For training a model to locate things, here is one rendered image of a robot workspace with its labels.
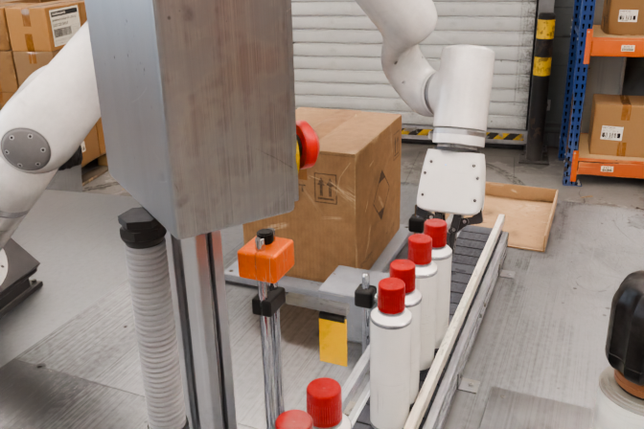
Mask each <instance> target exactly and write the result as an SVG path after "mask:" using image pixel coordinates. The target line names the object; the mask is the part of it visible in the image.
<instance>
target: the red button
mask: <svg viewBox="0 0 644 429"><path fill-rule="evenodd" d="M296 139H297V143H298V147H299V156H300V166H299V169H307V168H311V167H313V165H314V164H315V162H316V160H317V157H318V154H319V150H320V144H319V139H318V136H317V134H316V132H315V130H314V129H313V128H312V127H311V126H310V125H309V123H307V122H306V121H303V120H300V121H296Z"/></svg>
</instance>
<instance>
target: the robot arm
mask: <svg viewBox="0 0 644 429"><path fill-rule="evenodd" d="M355 1H356V2H357V4H358V5H359V6H360V7H361V9H362V10H363V11H364V12H365V13H366V15H367V16H368V17H369V18H370V20H371V21H372V22H373V23H374V25H375V26H376V27H377V28H378V30H379V31H380V33H381V35H382V38H383V42H382V48H381V66H382V70H383V72H384V74H385V76H386V78H387V79H388V81H389V82H390V84H391V85H392V87H393V88H394V89H395V91H396V92H397V93H398V94H399V96H400V97H401V98H402V100H403V101H404V102H405V103H406V104H407V105H408V106H409V107H410V108H411V109H412V110H413V111H415V112H416V113H418V114H420V115H422V116H425V117H434V120H433V131H429V132H428V139H432V142H433V143H435V144H438V145H437V147H433V149H430V148H429V149H428V150H427V153H426V156H425V161H424V165H423V169H422V174H421V179H420V185H419V189H418V196H417V205H418V208H417V211H416V215H418V216H420V217H423V218H426V219H431V218H438V219H443V220H445V221H446V214H453V219H452V222H451V225H450V228H449V229H448V232H447V246H449V247H450V248H451V250H452V253H453V254H454V253H455V248H456V239H457V233H459V232H460V231H461V230H462V229H463V228H465V227H466V226H467V225H472V224H480V223H482V222H483V214H482V211H483V207H484V199H485V182H486V165H485V155H484V154H481V151H480V150H477V149H478V148H484V146H485V139H486V130H487V122H488V114H489V106H490V97H491V90H492V81H493V73H494V65H495V52H494V51H493V50H491V49H489V48H486V47H482V46H477V45H469V44H455V45H449V46H447V47H445V48H443V50H442V53H441V61H440V68H439V70H438V71H435V70H434V69H433V68H432V67H431V66H430V65H429V64H428V62H427V61H426V58H425V57H424V55H423V53H422V51H421V49H420V47H419V43H420V42H422V41H423V40H425V39H426V38H427V37H428V36H429V35H430V34H431V33H432V32H433V31H434V29H435V27H436V24H437V19H438V16H437V11H436V8H435V6H434V4H433V2H432V0H355ZM100 117H101V110H100V104H99V97H98V90H97V83H96V77H95V70H94V63H93V57H92V50H91V43H90V36H89V30H88V23H87V20H86V22H85V23H84V24H83V25H82V26H81V27H80V29H79V30H78V31H77V32H76V33H75V35H74V36H73V37H72V38H71V39H70V40H69V41H68V43H67V44H66V45H65V46H64V47H63V48H62V49H61V50H60V52H59V53H58V54H57V55H56V56H55V57H54V58H53V59H52V60H51V62H50V63H49V64H48V65H46V66H43V67H41V68H39V69H38V70H36V71H35V72H33V73H32V74H31V75H30V76H29V77H28V78H27V79H26V80H25V81H24V82H23V84H22V85H21V86H20V87H19V88H18V90H17V91H16V92H15V93H14V94H13V96H12V97H11V98H10V99H9V100H8V102H7V103H6V104H5V105H4V107H3V108H2V110H1V111H0V285H1V284H2V282H3V281H4V279H5V278H6V276H7V272H8V261H7V256H6V254H5V251H4V249H3V247H4V246H5V245H6V243H7V242H8V240H9V239H10V238H11V236H12V234H13V233H14V232H15V230H16V229H17V227H18V226H19V225H20V223H21V222H22V220H23V219H24V218H25V216H26V215H27V214H28V212H29V211H30V209H31V208H32V207H33V205H34V204H35V202H36V201H37V199H38V198H39V197H40V196H41V195H42V193H43V192H44V190H45V189H46V187H47V186H48V184H49V183H50V181H51V180H52V178H53V177H54V175H55V174H56V172H57V171H58V169H59V167H61V166H62V165H63V164H65V163H66V162H67V161H68V160H69V159H70V158H71V157H72V156H73V155H74V153H75V152H76V151H77V149H78V148H79V146H80V145H81V143H82V142H83V140H84V139H85V137H86V136H87V134H88V133H89V132H90V130H91V129H92V128H93V126H94V125H95V123H96V122H97V121H98V119H99V118H100ZM429 211H432V212H434V213H431V212H429ZM464 215H472V217H464Z"/></svg>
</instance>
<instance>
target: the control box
mask: <svg viewBox="0 0 644 429"><path fill-rule="evenodd" d="M84 3H85V9H86V16H87V23H88V30H89V36H90V43H91V50H92V57H93V63H94V70H95V77H96V83H97V90H98V97H99V104H100V110H101V117H102V124H103V136H104V143H105V150H106V157H107V163H108V170H109V173H110V175H111V176H112V177H113V178H114V179H115V180H116V181H117V182H118V183H119V184H120V185H121V186H122V187H124V188H125V189H126V190H127V191H128V192H129V193H130V194H131V195H132V196H133V197H134V198H135V199H136V200H137V201H138V202H139V203H140V204H141V205H142V206H143V207H144V208H145V209H146V210H147V211H148V212H149V213H150V214H151V215H152V216H153V217H154V218H155V219H157V220H158V221H159V222H160V223H161V224H162V225H163V226H164V227H165V228H166V229H167V230H168V231H169V232H170V233H171V234H172V235H173V236H174V237H175V238H177V239H184V238H188V237H195V236H199V235H203V234H207V233H211V232H214V231H218V230H222V229H226V228H230V227H233V226H237V225H241V224H244V223H248V222H252V221H256V220H260V219H264V218H268V217H272V216H275V215H282V214H286V213H290V212H291V211H293V209H294V201H298V200H299V191H298V172H299V166H300V156H299V147H298V143H297V139H296V116H295V90H294V65H293V40H292V14H291V0H84Z"/></svg>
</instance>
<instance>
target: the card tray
mask: <svg viewBox="0 0 644 429"><path fill-rule="evenodd" d="M557 199H558V190H556V189H547V188H539V187H530V186H521V185H513V184H504V183H496V182H487V181H486V182H485V199H484V207H483V211H482V214H483V222H482V223H480V224H472V225H473V226H480V227H487V228H493V227H494V225H495V223H496V220H497V218H498V216H499V215H505V219H504V224H503V227H502V229H501V230H503V231H505V232H508V233H509V235H508V247H511V248H518V249H524V250H531V251H538V252H543V253H544V251H545V247H546V243H547V240H548V236H549V232H550V229H551V225H552V221H553V217H554V213H555V210H556V206H557Z"/></svg>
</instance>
